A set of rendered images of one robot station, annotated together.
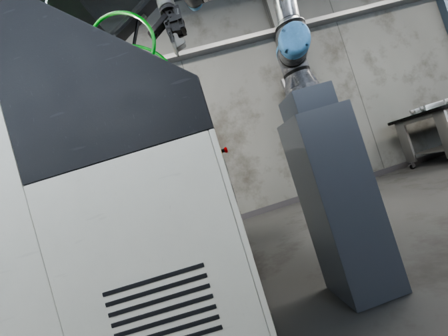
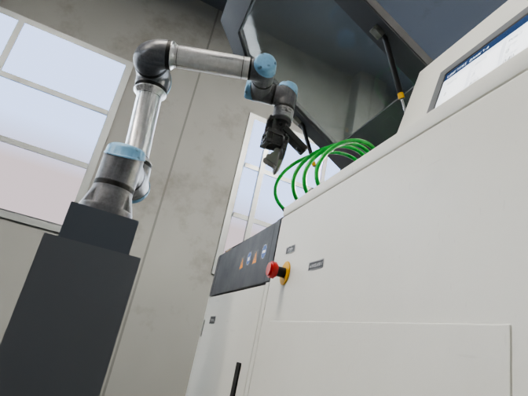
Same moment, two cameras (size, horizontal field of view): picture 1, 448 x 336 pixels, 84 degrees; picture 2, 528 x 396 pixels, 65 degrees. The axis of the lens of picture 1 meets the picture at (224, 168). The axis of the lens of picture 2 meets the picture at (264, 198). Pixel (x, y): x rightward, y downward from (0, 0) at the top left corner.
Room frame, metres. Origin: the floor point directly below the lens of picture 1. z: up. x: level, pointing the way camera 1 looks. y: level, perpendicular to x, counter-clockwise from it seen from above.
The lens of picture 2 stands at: (2.34, -0.33, 0.64)
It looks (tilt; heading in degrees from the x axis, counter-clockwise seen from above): 20 degrees up; 164
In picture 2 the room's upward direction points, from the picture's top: 12 degrees clockwise
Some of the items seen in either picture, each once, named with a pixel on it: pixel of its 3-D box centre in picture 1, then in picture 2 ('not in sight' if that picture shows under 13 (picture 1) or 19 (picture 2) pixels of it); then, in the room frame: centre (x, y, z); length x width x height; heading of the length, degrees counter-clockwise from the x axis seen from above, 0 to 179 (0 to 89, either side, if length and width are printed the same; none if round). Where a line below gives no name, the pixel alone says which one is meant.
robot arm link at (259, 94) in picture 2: not in sight; (260, 89); (1.06, -0.07, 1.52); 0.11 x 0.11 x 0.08; 77
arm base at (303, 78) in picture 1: (299, 83); (109, 201); (1.09, -0.43, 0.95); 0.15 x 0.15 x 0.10
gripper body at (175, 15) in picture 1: (173, 22); (276, 134); (1.06, 0.03, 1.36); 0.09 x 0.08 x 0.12; 90
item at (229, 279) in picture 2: not in sight; (243, 267); (1.06, 0.01, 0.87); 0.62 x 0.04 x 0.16; 0
